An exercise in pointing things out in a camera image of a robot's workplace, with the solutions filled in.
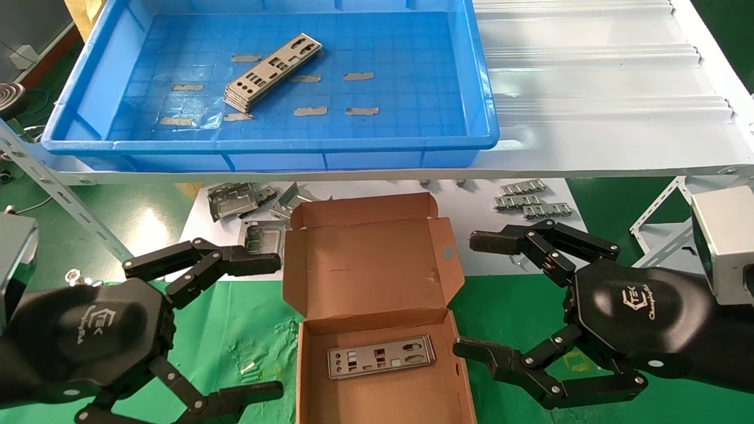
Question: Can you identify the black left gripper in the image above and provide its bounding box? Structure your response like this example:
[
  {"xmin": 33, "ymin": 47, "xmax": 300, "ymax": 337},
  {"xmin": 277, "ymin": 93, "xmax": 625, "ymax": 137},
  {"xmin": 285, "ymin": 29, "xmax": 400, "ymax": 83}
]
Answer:
[{"xmin": 9, "ymin": 237, "xmax": 285, "ymax": 424}]

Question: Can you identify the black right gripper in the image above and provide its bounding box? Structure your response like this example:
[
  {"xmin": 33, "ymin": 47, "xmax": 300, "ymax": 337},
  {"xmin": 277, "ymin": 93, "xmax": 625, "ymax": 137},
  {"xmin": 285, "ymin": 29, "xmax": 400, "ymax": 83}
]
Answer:
[{"xmin": 452, "ymin": 219, "xmax": 717, "ymax": 410}]

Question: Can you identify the metal shield plate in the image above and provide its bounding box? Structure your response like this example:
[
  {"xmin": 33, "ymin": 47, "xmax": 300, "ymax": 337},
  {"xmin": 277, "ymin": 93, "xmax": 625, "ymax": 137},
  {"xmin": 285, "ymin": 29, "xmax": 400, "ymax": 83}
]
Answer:
[{"xmin": 327, "ymin": 334, "xmax": 437, "ymax": 381}]

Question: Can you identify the brown cardboard box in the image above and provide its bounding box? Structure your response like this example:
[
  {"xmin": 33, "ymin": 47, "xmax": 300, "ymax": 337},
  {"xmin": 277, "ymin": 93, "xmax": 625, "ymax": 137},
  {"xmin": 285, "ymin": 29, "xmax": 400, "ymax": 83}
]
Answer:
[{"xmin": 282, "ymin": 191, "xmax": 478, "ymax": 424}]

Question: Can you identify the blue plastic tray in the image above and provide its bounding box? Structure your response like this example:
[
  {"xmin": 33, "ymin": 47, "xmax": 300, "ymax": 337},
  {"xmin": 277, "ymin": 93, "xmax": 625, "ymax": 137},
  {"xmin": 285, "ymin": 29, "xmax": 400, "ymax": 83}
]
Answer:
[{"xmin": 40, "ymin": 0, "xmax": 501, "ymax": 173}]

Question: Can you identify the yellow cardboard piece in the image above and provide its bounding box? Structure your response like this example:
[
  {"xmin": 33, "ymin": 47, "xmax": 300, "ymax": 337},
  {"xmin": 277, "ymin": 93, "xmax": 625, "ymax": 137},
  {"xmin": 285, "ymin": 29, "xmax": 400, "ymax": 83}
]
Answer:
[{"xmin": 63, "ymin": 0, "xmax": 110, "ymax": 42}]

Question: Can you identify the toothed metal strip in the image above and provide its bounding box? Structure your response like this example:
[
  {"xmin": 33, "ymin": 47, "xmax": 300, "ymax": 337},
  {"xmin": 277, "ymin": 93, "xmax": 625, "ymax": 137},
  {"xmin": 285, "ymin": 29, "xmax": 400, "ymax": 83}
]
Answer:
[
  {"xmin": 493, "ymin": 194, "xmax": 544, "ymax": 211},
  {"xmin": 522, "ymin": 203, "xmax": 576, "ymax": 220},
  {"xmin": 500, "ymin": 179, "xmax": 548, "ymax": 197}
]

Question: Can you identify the folded metal sheet part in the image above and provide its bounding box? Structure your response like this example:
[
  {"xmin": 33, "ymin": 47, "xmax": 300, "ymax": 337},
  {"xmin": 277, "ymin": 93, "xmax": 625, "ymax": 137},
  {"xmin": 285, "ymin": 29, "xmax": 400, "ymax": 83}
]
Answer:
[{"xmin": 269, "ymin": 182, "xmax": 332, "ymax": 220}]

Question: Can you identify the slotted metal angle bar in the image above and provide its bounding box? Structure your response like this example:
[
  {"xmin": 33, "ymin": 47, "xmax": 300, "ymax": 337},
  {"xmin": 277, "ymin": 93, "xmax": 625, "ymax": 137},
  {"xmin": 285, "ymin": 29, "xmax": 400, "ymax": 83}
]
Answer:
[{"xmin": 0, "ymin": 121, "xmax": 134, "ymax": 263}]

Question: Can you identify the stack of metal shield plates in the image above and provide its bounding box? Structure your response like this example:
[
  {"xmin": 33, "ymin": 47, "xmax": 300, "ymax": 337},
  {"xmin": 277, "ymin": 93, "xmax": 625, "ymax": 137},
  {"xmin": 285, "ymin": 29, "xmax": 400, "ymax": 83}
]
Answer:
[{"xmin": 223, "ymin": 34, "xmax": 324, "ymax": 113}]

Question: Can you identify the rectangular metal frame part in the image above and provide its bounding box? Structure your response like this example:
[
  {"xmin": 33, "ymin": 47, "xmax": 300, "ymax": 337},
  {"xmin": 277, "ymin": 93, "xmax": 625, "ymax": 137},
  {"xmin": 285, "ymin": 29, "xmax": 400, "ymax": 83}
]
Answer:
[{"xmin": 243, "ymin": 219, "xmax": 290, "ymax": 255}]

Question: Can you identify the bent metal bracket plate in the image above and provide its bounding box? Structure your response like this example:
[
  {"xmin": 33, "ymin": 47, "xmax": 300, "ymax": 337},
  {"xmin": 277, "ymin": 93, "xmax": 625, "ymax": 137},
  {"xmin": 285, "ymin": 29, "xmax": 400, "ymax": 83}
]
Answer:
[{"xmin": 207, "ymin": 182, "xmax": 260, "ymax": 223}]

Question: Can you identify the slotted metal angle bracket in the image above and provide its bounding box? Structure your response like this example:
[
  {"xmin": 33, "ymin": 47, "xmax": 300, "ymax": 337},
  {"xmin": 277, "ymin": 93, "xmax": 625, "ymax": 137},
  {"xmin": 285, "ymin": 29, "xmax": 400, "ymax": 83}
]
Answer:
[{"xmin": 629, "ymin": 175, "xmax": 697, "ymax": 269}]

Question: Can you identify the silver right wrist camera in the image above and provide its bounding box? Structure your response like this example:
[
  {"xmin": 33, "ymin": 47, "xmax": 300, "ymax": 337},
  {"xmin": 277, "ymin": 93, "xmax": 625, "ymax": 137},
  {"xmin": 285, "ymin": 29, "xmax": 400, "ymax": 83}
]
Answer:
[{"xmin": 690, "ymin": 185, "xmax": 754, "ymax": 306}]

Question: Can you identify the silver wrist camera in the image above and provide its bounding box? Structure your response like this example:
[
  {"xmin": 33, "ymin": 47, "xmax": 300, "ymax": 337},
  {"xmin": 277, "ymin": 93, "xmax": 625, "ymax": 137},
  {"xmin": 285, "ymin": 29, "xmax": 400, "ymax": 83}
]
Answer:
[
  {"xmin": 690, "ymin": 185, "xmax": 754, "ymax": 306},
  {"xmin": 0, "ymin": 213, "xmax": 39, "ymax": 330}
]

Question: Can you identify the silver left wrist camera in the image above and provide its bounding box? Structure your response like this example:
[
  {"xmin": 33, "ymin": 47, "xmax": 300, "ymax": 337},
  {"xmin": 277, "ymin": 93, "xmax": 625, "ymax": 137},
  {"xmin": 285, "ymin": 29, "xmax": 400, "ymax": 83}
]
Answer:
[{"xmin": 0, "ymin": 213, "xmax": 39, "ymax": 330}]

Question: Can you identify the white cable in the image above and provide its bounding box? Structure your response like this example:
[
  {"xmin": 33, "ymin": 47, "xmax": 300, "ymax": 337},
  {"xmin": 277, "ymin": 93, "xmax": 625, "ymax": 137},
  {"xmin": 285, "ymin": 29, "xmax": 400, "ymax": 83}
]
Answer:
[{"xmin": 11, "ymin": 196, "xmax": 54, "ymax": 215}]

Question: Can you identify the white wall socket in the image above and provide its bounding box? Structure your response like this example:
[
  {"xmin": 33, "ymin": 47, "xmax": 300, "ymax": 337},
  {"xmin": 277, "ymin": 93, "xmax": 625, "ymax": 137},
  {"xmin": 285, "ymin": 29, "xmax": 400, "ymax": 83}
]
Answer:
[{"xmin": 8, "ymin": 44, "xmax": 40, "ymax": 69}]

